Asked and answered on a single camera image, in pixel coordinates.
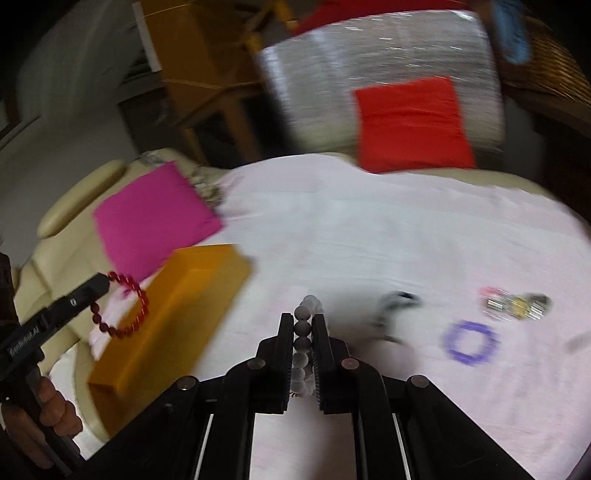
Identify red bead bracelet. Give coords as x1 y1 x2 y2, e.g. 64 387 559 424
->
90 271 150 340

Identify white bead bracelet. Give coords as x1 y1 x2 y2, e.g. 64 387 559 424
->
287 294 325 399

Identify purple bead bracelet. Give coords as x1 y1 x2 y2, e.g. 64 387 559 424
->
441 321 501 367

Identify pink bead bracelet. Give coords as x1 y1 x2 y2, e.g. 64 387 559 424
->
476 285 507 319

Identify gold silver wristwatch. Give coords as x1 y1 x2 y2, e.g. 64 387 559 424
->
484 292 552 321

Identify orange jewelry box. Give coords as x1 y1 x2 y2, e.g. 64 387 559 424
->
88 244 252 438

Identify person's left hand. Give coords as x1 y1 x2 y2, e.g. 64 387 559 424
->
1 377 82 469

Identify magenta cloth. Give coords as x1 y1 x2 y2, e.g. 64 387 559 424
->
93 162 223 282

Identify pink white lace blanket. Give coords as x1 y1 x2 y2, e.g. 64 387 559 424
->
87 154 591 480

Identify keys on sofa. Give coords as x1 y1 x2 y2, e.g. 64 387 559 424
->
187 166 226 209

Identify red cushion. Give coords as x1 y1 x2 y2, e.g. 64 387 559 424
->
355 76 476 174

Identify silver foil insulation mat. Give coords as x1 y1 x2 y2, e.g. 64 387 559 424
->
256 10 505 156

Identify large red pillow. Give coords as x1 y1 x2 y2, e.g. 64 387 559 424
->
294 0 470 35

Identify wicker basket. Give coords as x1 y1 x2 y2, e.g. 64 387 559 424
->
493 17 590 137

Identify blue cloth in basket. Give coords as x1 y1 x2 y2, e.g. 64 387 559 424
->
491 0 531 65

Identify black cord bracelet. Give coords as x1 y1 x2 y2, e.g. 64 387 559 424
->
368 290 424 345

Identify wooden chair frame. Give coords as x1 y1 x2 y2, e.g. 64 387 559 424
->
133 1 297 168

